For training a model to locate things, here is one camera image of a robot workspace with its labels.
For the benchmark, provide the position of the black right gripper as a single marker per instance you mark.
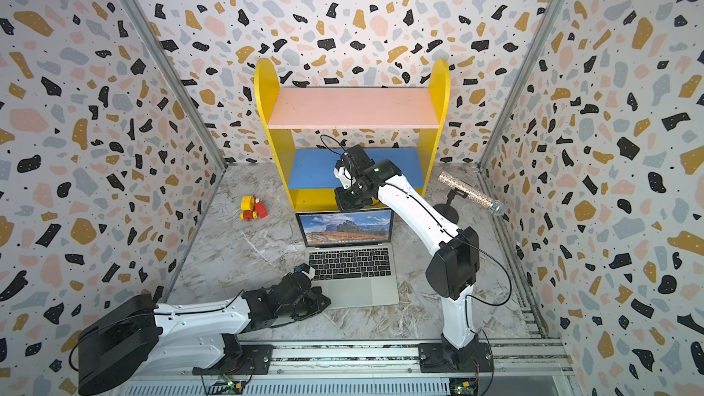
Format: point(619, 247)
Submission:
point(339, 194)

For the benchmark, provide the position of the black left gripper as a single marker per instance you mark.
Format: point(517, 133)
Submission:
point(317, 296)

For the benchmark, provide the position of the silver laptop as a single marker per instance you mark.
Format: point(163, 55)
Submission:
point(352, 256)

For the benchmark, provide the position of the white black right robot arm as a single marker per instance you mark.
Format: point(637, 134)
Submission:
point(455, 263)

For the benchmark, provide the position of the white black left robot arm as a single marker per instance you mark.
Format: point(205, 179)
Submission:
point(142, 336)

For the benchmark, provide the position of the yellow shelf pink blue boards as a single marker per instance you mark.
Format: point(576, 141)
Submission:
point(308, 128)

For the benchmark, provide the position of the glitter microphone on black stand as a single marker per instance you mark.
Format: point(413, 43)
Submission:
point(459, 188)

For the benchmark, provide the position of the red yellow toy block vehicle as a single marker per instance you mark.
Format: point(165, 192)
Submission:
point(251, 207)

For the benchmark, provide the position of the green circuit board left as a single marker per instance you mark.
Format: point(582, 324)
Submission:
point(227, 388)

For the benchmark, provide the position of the green circuit board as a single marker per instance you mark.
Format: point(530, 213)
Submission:
point(463, 387)
point(227, 388)

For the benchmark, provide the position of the green circuit board right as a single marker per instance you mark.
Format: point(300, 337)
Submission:
point(463, 387)

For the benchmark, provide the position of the grey metal corner profile right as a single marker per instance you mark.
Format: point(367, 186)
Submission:
point(531, 58)

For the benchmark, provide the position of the grey metal corner profile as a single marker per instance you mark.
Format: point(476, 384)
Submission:
point(531, 58)
point(157, 53)

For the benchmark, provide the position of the grey metal corner profile left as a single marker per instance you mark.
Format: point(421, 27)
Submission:
point(157, 53)

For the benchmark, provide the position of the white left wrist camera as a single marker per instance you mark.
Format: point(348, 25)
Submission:
point(306, 270)

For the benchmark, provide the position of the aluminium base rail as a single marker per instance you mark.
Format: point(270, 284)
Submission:
point(391, 367)

